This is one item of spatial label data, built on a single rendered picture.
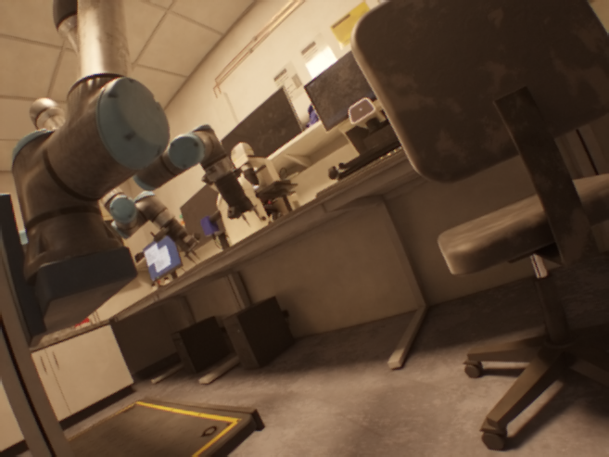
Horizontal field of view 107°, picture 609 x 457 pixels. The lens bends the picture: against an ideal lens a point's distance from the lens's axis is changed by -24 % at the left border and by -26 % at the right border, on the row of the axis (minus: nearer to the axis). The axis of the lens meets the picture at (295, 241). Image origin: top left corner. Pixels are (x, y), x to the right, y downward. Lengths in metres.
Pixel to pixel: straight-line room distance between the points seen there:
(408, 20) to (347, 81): 0.82
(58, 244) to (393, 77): 0.65
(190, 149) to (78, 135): 0.34
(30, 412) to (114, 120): 0.53
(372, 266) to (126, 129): 1.68
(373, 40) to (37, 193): 0.67
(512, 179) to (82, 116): 1.74
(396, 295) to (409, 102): 1.52
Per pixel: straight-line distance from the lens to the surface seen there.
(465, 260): 0.60
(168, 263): 2.68
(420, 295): 1.79
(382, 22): 0.64
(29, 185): 0.65
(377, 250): 1.90
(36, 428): 0.69
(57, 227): 0.59
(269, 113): 2.15
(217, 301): 2.98
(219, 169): 0.93
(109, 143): 0.52
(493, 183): 1.76
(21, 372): 0.68
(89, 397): 3.04
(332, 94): 1.44
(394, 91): 0.58
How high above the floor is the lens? 0.58
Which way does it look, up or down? 4 degrees up
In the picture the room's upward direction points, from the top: 23 degrees counter-clockwise
